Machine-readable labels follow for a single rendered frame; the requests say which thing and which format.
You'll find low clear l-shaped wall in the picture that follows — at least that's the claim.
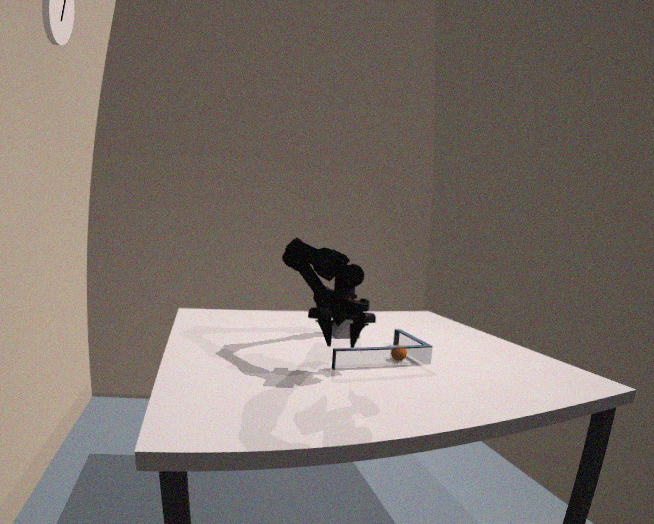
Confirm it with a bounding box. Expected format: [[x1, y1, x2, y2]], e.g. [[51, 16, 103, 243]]
[[335, 330, 432, 370]]

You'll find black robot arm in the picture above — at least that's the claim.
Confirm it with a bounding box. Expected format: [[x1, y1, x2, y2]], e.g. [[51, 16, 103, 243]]
[[282, 238, 370, 316]]

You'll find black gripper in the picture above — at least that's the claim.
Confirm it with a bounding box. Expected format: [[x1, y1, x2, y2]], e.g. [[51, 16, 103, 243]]
[[308, 289, 376, 347]]

